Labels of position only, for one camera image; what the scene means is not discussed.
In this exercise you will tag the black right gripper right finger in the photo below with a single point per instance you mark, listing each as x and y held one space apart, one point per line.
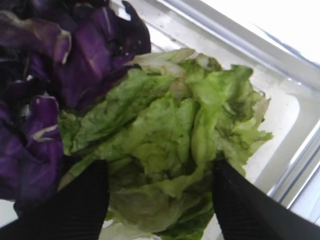
244 212

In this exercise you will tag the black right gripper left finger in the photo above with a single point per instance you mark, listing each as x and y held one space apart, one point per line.
76 212

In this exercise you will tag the green lettuce leaf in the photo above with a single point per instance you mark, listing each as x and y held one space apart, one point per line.
160 130

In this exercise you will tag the clear plastic container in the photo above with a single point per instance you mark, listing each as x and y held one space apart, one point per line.
288 167

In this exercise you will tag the purple cabbage leaves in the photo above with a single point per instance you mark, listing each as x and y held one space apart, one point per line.
55 55

